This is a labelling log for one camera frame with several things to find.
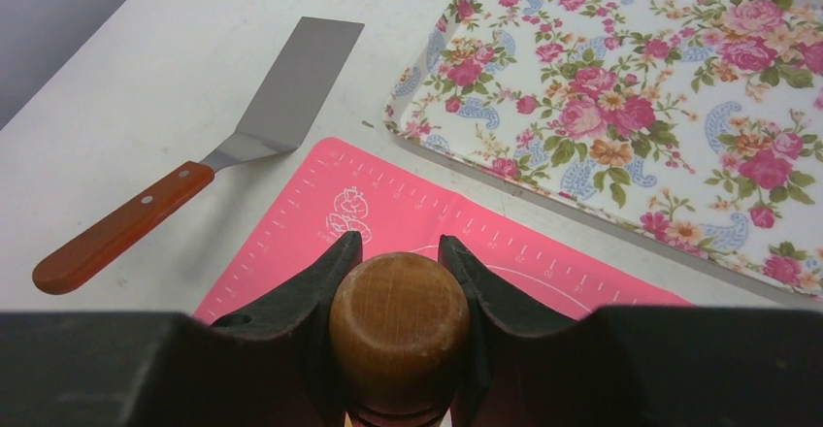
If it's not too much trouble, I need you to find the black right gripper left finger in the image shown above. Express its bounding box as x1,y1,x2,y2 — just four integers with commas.
1,232,363,426

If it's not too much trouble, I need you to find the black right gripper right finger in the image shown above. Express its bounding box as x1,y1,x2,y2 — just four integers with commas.
438,236,822,426

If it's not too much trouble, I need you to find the wooden rolling pin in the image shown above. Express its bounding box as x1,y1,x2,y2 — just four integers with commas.
328,252,471,426

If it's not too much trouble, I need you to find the pink silicone baking mat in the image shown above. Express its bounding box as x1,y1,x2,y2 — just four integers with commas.
194,138,680,323

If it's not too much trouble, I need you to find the floral rectangular tray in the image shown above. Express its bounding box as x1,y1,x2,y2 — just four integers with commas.
384,0,822,300

